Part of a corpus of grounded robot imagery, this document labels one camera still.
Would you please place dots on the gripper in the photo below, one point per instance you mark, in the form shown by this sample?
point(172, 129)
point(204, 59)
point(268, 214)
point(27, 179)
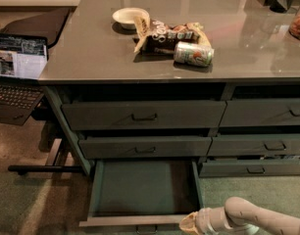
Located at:
point(204, 221)

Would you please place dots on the grey drawer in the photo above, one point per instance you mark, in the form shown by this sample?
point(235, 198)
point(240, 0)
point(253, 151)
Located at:
point(143, 114)
point(145, 196)
point(261, 112)
point(145, 147)
point(255, 145)
point(239, 168)

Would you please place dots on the grey drawer cabinet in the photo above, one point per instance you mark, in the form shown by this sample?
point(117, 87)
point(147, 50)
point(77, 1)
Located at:
point(255, 58)

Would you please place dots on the green soda can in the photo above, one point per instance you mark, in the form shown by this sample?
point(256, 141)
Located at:
point(193, 54)

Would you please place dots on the black laptop stand base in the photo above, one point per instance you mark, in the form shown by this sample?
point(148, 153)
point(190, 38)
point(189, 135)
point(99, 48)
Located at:
point(50, 165)

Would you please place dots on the brown snack chip bag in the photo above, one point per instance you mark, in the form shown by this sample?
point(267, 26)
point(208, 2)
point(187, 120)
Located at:
point(157, 37)

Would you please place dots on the white ceramic bowl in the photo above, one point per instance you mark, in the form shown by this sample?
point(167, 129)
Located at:
point(125, 17)

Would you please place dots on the open black laptop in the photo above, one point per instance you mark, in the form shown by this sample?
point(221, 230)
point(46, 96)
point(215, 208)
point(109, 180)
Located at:
point(22, 60)

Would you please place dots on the black office chair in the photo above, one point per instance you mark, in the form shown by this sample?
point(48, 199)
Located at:
point(49, 25)

